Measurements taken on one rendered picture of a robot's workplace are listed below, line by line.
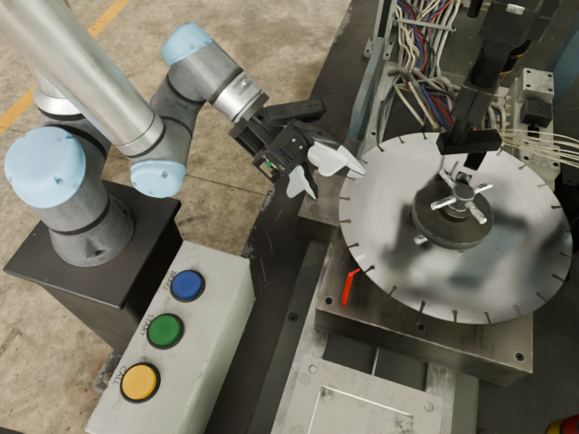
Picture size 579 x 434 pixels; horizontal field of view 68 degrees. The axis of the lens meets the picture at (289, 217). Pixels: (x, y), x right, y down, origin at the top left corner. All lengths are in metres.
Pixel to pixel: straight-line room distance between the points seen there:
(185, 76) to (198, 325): 0.37
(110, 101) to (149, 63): 1.99
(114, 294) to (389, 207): 0.51
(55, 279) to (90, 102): 0.41
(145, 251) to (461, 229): 0.57
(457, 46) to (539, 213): 0.73
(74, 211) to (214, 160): 1.26
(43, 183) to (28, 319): 1.13
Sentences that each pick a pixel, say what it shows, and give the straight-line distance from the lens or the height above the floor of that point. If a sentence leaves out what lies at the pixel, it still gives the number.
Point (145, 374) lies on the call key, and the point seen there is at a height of 0.91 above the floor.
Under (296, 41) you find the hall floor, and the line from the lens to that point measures 2.62.
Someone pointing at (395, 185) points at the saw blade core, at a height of 0.95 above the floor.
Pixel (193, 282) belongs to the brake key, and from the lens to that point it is 0.63.
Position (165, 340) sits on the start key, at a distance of 0.61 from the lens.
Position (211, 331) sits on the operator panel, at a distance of 0.61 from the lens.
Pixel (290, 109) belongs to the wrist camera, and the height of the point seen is 0.99.
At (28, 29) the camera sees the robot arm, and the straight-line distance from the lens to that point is 0.56.
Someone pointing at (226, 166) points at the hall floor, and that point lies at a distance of 1.95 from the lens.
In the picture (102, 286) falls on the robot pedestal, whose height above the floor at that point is 0.75.
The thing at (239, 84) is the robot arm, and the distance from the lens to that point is 0.68.
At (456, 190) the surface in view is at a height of 1.00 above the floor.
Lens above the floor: 1.47
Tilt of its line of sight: 56 degrees down
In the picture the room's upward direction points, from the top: straight up
